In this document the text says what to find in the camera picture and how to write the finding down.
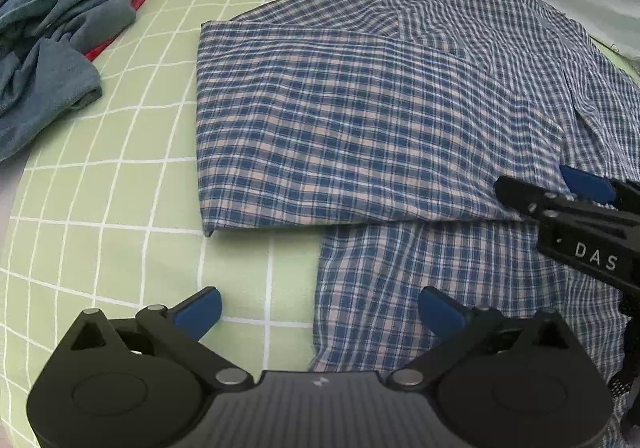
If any blue plaid shirt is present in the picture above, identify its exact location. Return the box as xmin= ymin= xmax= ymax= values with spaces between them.
xmin=195 ymin=0 xmax=640 ymax=448

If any green grid mat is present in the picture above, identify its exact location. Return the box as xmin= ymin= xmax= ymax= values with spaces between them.
xmin=1 ymin=0 xmax=626 ymax=447

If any blue denim garment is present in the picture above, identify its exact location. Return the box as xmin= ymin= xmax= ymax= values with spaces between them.
xmin=1 ymin=0 xmax=130 ymax=160

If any red garment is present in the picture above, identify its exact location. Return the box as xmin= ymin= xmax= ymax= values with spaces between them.
xmin=85 ymin=0 xmax=146 ymax=62

